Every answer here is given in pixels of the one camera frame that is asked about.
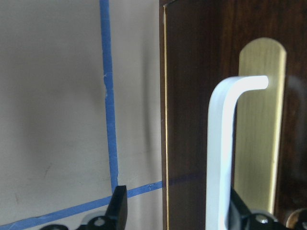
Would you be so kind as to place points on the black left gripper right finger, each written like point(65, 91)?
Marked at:
point(238, 214)

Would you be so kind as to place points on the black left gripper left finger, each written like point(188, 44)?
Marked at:
point(116, 212)

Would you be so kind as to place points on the light wood drawer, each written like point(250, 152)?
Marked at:
point(203, 42)

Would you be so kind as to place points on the white drawer handle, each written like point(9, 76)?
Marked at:
point(220, 144)

